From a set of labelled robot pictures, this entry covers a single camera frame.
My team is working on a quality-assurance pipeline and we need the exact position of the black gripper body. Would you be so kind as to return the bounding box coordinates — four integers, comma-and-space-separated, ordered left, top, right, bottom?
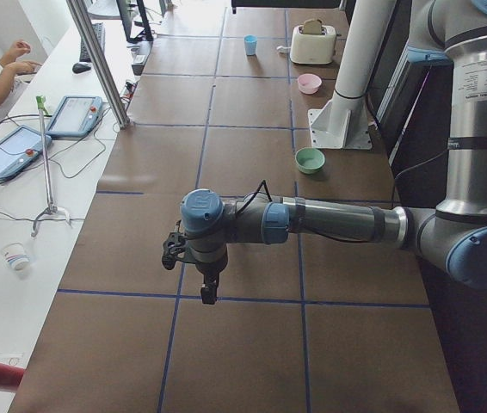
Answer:
161, 231, 228, 287

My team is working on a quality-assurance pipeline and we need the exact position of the blue cup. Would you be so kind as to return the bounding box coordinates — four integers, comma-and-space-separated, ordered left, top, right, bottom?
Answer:
243, 34, 257, 56

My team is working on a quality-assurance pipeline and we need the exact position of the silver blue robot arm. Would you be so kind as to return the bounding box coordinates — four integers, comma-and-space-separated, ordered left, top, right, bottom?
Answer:
162, 1, 487, 305

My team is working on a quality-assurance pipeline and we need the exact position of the green bowl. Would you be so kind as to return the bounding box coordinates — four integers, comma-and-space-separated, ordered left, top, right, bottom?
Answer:
294, 147, 325, 175

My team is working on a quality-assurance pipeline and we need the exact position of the white paper cup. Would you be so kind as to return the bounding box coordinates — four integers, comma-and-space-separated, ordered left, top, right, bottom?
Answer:
0, 243, 30, 271

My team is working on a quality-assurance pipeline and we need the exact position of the far teach pendant tablet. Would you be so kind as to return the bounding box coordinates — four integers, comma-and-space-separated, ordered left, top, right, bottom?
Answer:
46, 96, 103, 140

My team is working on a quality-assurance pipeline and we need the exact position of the teach pendant tablet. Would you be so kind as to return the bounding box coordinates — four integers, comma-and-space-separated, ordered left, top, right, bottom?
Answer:
46, 96, 103, 140
0, 126, 43, 181

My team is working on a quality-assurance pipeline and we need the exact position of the pink bowl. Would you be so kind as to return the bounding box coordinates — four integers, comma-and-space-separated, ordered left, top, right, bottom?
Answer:
297, 73, 322, 95

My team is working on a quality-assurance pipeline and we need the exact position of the near teach pendant tablet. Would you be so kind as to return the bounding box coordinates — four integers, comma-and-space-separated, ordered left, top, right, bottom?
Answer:
0, 126, 43, 181

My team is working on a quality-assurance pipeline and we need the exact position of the white toaster power plug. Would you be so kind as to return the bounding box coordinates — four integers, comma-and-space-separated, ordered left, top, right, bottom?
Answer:
276, 46, 291, 54

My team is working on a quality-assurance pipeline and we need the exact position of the black computer mouse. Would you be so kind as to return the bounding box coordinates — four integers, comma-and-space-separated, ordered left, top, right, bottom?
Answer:
72, 62, 91, 74

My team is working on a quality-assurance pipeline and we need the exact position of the cream white toaster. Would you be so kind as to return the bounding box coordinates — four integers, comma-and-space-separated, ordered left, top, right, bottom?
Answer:
290, 25, 336, 65

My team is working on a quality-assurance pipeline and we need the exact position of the black monitor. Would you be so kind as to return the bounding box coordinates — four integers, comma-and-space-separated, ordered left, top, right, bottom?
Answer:
116, 0, 153, 44

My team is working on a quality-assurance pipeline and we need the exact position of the bread slice in toaster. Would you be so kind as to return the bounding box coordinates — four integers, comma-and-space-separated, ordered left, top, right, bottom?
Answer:
301, 19, 323, 35

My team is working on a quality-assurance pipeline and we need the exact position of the black keyboard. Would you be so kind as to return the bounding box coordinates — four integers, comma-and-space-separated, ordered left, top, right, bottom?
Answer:
78, 22, 106, 62

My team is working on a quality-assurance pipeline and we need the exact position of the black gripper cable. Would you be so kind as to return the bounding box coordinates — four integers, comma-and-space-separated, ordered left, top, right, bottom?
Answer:
234, 179, 273, 214

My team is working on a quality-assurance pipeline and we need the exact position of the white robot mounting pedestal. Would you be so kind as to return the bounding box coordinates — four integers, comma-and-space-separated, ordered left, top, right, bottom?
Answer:
308, 0, 397, 150

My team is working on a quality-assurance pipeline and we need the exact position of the green handled grabber tool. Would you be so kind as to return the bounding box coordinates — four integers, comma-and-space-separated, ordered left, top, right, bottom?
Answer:
31, 96, 71, 237

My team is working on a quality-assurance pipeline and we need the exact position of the aluminium frame post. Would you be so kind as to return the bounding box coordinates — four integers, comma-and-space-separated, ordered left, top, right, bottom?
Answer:
66, 0, 130, 129

